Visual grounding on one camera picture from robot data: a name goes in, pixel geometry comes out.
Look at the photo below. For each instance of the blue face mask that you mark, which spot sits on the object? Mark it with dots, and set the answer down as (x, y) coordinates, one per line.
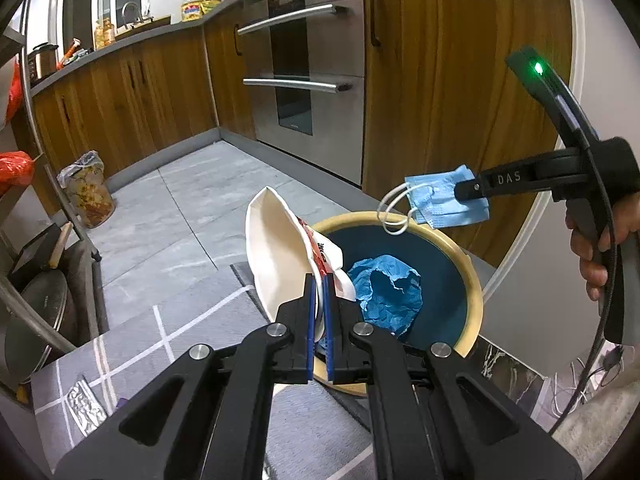
(431, 201)

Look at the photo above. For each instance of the silver foil blister pack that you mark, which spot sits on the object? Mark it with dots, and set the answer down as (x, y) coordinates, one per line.
(87, 412)

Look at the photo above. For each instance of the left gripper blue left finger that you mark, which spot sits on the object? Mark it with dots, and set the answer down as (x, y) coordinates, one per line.
(310, 296)

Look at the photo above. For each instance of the stainless steel oven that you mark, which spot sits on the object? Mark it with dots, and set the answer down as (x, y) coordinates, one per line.
(305, 77)

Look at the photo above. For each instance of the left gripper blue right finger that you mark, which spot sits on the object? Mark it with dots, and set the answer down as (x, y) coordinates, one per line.
(328, 294)

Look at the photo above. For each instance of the yellow snack package on counter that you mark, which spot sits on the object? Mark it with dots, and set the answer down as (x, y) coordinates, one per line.
(191, 10)

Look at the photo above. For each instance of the wooden handle on shelf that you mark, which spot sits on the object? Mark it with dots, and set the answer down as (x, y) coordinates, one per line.
(60, 245)

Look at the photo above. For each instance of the wooden kitchen cabinets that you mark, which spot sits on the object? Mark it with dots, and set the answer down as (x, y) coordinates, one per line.
(438, 92)

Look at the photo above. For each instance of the grey checked floor mat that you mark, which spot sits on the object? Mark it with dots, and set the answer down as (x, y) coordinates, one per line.
(204, 386)

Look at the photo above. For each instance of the upper red plastic bag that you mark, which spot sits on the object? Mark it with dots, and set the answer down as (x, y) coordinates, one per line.
(15, 97)

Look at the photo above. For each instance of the blue bin with yellow rim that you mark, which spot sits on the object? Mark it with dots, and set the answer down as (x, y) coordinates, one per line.
(453, 305)

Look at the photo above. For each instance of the stainless steel shelf rack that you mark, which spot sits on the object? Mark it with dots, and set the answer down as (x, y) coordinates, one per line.
(80, 259)

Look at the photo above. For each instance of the white red paper cup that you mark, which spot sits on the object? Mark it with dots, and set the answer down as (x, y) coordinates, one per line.
(282, 250)

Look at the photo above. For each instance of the person's right hand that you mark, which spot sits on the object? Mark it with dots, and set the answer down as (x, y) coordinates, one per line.
(626, 218)

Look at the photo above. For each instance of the black box on shelf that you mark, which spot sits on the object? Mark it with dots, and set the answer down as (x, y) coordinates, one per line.
(34, 256)

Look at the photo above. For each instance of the copper coloured canister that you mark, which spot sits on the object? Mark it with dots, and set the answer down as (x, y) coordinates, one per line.
(42, 62)

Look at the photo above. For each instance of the bag-lined patterned waste bucket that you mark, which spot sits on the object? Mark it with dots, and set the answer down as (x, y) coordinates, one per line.
(84, 184)

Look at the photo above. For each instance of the large pot with glass lid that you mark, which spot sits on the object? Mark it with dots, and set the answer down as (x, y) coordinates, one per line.
(37, 324)

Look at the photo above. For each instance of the crumpled blue trash in bin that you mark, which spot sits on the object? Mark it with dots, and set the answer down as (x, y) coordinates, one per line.
(389, 292)

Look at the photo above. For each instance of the red plastic bag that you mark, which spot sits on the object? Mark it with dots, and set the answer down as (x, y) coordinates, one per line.
(16, 169)
(15, 97)

